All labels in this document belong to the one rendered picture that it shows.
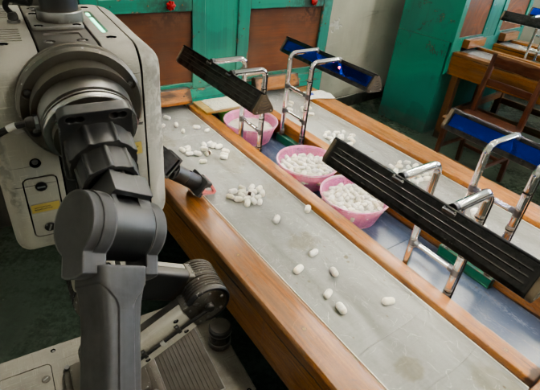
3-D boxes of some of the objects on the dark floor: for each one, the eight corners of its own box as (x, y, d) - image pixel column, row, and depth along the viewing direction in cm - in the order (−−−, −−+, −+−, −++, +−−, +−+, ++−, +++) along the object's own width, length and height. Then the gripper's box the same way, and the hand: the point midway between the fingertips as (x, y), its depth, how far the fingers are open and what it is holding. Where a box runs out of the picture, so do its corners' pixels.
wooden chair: (423, 169, 348) (460, 55, 299) (455, 158, 370) (494, 51, 322) (472, 196, 319) (521, 75, 270) (503, 182, 341) (554, 68, 293)
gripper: (172, 178, 151) (203, 192, 162) (185, 192, 144) (216, 207, 156) (183, 162, 150) (214, 178, 162) (197, 175, 144) (227, 191, 155)
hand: (213, 190), depth 158 cm, fingers closed
